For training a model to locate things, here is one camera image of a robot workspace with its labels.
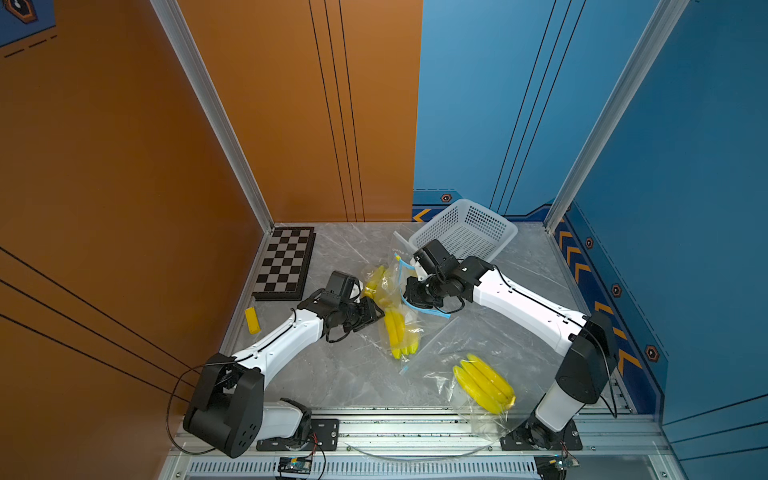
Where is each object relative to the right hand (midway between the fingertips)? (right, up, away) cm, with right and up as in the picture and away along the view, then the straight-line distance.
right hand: (402, 300), depth 79 cm
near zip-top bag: (+8, -21, +4) cm, 23 cm away
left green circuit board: (-27, -39, -7) cm, 48 cm away
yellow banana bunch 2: (-9, +2, +10) cm, 14 cm away
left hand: (-5, -4, +6) cm, 9 cm away
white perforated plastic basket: (+27, +21, +40) cm, 53 cm away
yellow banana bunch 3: (+22, -23, +1) cm, 32 cm away
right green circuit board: (+37, -38, -9) cm, 53 cm away
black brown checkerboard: (-41, +6, +24) cm, 47 cm away
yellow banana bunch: (0, -13, +5) cm, 14 cm away
